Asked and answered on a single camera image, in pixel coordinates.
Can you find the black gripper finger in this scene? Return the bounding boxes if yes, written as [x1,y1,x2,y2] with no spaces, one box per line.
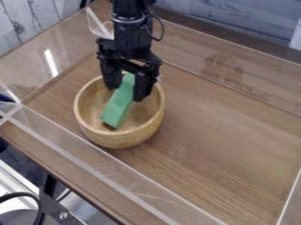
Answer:
[99,55,122,90]
[133,69,159,102]

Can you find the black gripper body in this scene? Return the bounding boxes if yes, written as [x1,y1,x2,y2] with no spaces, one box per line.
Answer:
[96,15,162,74]

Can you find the green rectangular block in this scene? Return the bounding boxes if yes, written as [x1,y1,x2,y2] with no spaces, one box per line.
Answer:
[100,73,134,128]

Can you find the clear acrylic corner bracket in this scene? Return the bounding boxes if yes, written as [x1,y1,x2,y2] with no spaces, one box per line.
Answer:
[86,7,114,40]

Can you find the clear acrylic tray walls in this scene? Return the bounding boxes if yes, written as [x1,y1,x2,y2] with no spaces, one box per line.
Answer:
[0,13,301,225]

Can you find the black cable loop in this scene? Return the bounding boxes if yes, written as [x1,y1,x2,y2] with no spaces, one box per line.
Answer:
[0,192,44,225]

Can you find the black metal table frame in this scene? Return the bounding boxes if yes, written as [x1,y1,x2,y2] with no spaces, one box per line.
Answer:
[38,175,87,225]

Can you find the brown wooden bowl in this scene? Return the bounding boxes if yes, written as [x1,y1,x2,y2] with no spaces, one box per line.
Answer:
[72,75,165,149]

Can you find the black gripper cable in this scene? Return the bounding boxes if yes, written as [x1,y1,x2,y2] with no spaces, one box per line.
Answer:
[142,12,165,42]

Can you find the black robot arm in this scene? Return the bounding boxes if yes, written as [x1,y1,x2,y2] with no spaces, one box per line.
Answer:
[96,0,162,102]

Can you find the blue object at edge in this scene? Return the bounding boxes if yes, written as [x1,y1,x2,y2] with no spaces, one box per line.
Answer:
[0,93,15,103]

